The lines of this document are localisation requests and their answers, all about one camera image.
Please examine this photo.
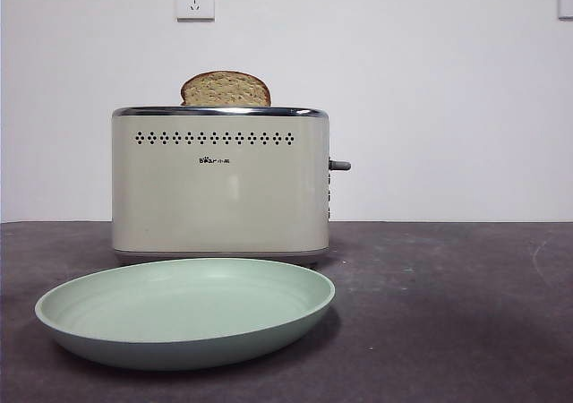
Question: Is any toasted bread slice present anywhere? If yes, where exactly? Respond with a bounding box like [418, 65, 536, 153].
[180, 70, 272, 107]

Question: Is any cream two-slot toaster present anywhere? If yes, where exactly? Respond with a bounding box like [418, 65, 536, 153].
[111, 106, 352, 268]

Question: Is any white wall power socket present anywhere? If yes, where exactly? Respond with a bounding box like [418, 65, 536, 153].
[175, 0, 216, 22]

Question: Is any pale green round plate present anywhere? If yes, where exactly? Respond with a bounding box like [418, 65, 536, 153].
[34, 257, 336, 372]

